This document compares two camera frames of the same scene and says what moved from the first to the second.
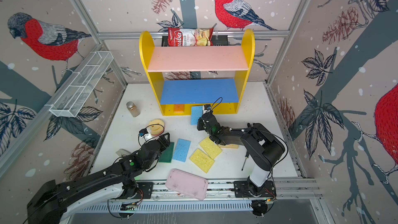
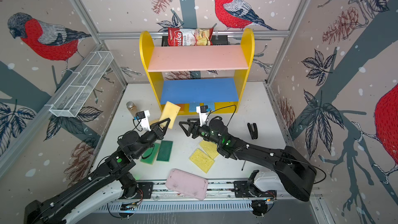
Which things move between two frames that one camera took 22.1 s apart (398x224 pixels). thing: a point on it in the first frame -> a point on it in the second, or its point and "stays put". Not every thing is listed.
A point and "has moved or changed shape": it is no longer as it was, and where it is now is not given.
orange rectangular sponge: (179, 108) stays put
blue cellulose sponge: (196, 112) has moved or changed shape
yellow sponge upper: (210, 147) stays put
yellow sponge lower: (202, 159) stays put
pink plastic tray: (187, 184) stays put
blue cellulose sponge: (181, 150) -> (211, 105)
